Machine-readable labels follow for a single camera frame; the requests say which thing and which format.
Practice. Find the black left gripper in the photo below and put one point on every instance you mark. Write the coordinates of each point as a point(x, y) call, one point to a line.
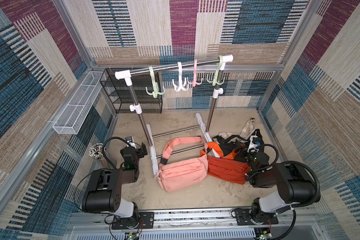
point(139, 151)

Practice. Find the black sling bag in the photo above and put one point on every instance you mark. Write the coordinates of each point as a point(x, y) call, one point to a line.
point(225, 148)

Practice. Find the orange sling bag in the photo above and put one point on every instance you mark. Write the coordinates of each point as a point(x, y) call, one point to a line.
point(227, 170)

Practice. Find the cream white sling bag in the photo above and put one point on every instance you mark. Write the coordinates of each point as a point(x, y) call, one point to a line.
point(247, 130)

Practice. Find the pink sling bag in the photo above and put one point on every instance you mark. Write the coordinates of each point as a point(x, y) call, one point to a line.
point(178, 175)

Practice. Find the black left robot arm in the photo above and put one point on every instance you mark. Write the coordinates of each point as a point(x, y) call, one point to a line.
point(103, 194)

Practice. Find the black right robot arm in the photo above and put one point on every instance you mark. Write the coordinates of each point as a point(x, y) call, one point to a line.
point(297, 186)

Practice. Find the pale green left hook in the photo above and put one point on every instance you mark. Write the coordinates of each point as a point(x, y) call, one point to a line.
point(155, 93)

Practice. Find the pale green hook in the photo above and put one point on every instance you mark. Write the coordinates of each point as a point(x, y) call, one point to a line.
point(220, 67)
point(155, 93)

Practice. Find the white plastic hook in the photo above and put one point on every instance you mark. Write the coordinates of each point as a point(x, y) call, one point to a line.
point(182, 85)

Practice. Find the pale green right hook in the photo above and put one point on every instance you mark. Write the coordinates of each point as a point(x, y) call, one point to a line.
point(220, 67)

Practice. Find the pink plastic hook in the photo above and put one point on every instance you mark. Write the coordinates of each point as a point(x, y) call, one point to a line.
point(195, 81)

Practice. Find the cup of pens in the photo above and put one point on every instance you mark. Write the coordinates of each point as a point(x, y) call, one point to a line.
point(95, 152)

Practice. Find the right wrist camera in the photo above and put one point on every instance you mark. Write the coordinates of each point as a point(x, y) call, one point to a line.
point(255, 142)

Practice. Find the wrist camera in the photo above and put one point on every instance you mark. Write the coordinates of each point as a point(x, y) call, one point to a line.
point(131, 142)
point(255, 142)

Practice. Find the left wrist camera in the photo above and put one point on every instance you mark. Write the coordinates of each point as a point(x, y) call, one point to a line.
point(131, 142)

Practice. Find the white wire mesh basket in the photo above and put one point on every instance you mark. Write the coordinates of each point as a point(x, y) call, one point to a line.
point(75, 112)

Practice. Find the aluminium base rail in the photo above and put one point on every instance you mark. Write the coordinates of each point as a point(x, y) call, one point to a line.
point(178, 224)

